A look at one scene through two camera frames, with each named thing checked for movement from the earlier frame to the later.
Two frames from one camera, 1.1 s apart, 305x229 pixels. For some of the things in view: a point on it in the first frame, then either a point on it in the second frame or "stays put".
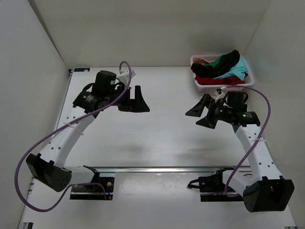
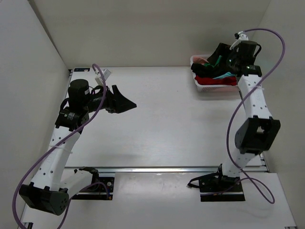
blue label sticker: x=82 y=69 stays put
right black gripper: x=212 y=112 to x=224 y=51
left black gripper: x=127 y=99 to x=112 y=100
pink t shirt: x=197 y=59 stays put
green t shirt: x=214 y=63 stays put
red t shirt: x=200 y=80 stays put
